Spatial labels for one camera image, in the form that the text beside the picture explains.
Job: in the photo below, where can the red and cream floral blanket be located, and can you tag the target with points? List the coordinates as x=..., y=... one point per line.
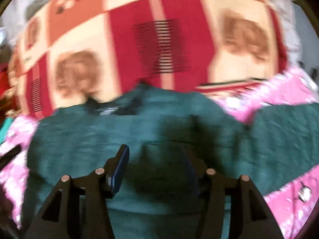
x=159, y=42

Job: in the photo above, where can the grey fuzzy blanket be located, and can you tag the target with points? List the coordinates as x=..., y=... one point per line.
x=284, y=10

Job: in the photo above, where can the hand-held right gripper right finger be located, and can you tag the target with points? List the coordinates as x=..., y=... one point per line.
x=192, y=173

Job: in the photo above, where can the green quilted puffer jacket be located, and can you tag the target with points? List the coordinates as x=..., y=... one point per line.
x=82, y=142

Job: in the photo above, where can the pink penguin print blanket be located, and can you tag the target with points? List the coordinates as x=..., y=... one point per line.
x=281, y=92

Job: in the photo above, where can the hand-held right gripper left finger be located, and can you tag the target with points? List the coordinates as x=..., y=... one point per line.
x=120, y=169

